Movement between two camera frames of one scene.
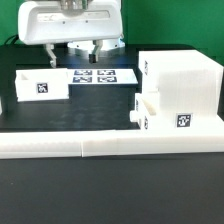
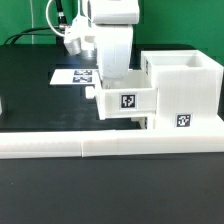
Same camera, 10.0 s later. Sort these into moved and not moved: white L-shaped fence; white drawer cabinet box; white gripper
Moved: white gripper
Not moved: white drawer cabinet box; white L-shaped fence
